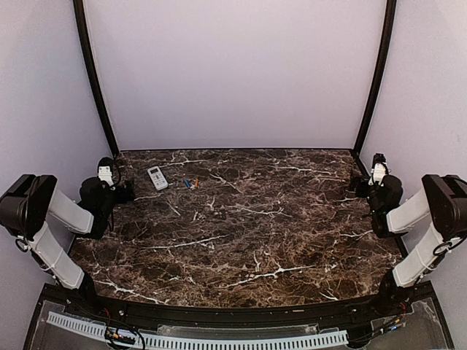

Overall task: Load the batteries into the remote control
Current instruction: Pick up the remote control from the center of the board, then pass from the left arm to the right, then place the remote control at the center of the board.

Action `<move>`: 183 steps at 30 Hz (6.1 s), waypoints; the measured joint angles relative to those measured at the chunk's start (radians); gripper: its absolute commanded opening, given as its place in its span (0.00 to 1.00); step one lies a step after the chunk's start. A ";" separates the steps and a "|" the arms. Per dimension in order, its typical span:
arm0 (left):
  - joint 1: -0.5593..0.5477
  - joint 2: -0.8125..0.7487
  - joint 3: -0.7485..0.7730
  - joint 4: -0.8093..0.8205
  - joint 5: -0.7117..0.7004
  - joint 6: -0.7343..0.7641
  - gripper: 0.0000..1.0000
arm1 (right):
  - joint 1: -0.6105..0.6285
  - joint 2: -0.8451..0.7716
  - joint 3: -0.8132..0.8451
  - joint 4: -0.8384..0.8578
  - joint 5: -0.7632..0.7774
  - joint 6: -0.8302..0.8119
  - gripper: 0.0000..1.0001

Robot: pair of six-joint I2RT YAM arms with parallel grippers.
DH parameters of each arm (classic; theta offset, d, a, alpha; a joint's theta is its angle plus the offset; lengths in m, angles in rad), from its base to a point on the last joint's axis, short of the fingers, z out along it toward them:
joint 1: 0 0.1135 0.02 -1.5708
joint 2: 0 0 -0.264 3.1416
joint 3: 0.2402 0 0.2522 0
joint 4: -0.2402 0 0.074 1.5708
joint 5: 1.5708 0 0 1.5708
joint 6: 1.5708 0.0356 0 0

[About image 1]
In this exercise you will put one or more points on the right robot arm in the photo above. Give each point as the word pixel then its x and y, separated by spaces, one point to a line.
pixel 440 204

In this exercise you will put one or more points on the right black frame post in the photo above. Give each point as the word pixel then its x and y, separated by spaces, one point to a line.
pixel 379 69

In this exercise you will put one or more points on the black frame post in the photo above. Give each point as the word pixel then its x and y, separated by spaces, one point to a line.
pixel 379 69
pixel 90 66

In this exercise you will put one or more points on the white slotted cable duct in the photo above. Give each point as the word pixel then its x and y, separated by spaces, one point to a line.
pixel 178 337

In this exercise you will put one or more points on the black front rail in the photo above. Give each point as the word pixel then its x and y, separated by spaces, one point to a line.
pixel 149 316

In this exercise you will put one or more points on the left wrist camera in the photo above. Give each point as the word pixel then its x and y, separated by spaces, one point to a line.
pixel 109 172

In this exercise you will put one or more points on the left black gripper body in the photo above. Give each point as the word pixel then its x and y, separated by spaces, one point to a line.
pixel 122 197

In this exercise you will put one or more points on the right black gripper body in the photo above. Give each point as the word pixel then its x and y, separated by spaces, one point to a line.
pixel 360 192

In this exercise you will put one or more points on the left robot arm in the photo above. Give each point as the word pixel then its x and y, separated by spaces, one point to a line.
pixel 32 200

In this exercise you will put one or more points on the white remote control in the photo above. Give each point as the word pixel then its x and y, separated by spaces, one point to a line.
pixel 158 179

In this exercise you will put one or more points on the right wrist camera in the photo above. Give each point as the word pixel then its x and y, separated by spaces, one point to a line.
pixel 379 170

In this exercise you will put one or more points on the left black frame post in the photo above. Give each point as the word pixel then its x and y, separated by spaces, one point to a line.
pixel 90 66

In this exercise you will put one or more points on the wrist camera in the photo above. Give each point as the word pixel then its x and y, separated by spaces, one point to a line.
pixel 109 172
pixel 379 170

